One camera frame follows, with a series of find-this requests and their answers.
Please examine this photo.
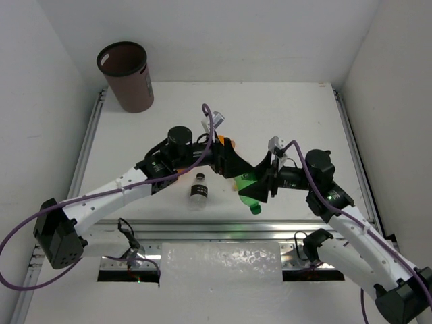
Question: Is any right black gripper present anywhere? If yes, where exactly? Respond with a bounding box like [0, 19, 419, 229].
[238, 150, 315, 201]

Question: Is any green plastic bottle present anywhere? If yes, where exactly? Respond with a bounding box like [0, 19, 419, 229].
[234, 173, 262, 215]

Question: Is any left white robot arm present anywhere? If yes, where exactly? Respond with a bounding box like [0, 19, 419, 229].
[34, 126, 253, 269]

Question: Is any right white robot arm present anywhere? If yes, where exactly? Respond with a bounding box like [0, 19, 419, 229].
[239, 149, 431, 323]

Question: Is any brown plastic waste bin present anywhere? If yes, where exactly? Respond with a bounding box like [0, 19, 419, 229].
[97, 41, 154, 113]

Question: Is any orange bottle far centre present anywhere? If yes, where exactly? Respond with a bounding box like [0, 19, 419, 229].
[215, 135, 236, 149]

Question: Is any clear bottle black label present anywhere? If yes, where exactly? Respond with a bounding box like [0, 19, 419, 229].
[189, 173, 208, 211]

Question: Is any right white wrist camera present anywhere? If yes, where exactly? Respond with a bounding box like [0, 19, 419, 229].
[268, 136, 288, 159]

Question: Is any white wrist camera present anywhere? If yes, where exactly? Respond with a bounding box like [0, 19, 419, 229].
[201, 111, 225, 134]
[268, 136, 288, 159]

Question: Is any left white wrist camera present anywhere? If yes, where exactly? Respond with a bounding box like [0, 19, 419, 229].
[201, 111, 225, 134]

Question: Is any aluminium front rail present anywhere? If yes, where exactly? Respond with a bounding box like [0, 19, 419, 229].
[80, 219, 372, 241]

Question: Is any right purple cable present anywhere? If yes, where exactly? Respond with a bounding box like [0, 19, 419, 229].
[283, 140, 429, 324]

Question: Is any purple cable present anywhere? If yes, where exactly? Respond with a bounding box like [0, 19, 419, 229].
[283, 140, 429, 324]
[0, 103, 219, 291]

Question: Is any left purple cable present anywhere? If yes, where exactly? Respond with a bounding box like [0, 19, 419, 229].
[0, 103, 219, 291]

